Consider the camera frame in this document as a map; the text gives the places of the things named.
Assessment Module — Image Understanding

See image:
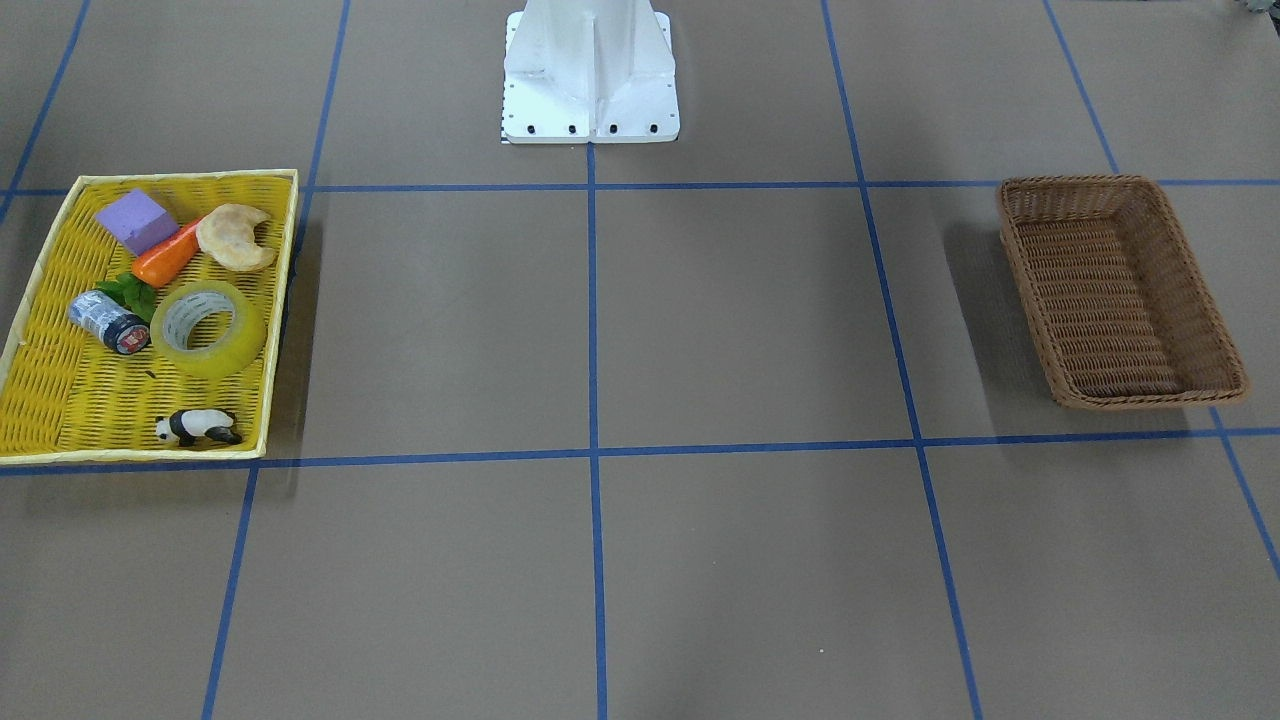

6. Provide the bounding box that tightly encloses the yellow tape roll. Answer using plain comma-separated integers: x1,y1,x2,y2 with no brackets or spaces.
150,281,268,380

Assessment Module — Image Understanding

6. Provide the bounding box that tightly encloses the brown wicker basket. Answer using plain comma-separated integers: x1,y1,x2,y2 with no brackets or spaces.
996,174,1251,413

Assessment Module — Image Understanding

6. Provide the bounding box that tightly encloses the yellow woven basket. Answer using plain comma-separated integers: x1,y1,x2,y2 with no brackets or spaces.
3,168,301,466

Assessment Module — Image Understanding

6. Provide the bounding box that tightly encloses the toy croissant bread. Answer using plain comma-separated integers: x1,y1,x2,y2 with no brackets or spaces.
195,204,276,273

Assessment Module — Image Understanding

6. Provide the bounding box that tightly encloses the toy panda figure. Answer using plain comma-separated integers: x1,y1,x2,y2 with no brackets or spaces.
154,407,243,448

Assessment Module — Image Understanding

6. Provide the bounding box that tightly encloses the orange toy carrot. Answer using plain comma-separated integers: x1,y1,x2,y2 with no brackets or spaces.
95,217,204,323

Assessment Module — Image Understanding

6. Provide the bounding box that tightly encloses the purple foam block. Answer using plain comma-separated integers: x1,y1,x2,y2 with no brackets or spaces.
93,188,180,258

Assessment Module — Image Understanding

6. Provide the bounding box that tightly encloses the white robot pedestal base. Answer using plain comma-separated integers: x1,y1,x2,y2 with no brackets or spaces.
500,1,681,145

